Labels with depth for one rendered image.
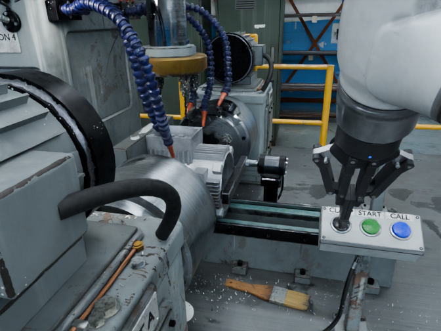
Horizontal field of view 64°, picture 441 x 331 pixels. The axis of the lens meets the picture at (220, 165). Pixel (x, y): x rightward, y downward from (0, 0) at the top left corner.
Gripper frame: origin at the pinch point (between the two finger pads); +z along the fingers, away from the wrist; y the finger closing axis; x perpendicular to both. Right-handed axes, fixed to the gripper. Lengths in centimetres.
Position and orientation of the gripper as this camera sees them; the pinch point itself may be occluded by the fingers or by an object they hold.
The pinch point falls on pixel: (346, 202)
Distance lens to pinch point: 60.9
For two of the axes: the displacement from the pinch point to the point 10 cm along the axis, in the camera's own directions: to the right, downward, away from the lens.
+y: -9.7, -0.8, 2.3
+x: -1.9, 8.2, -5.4
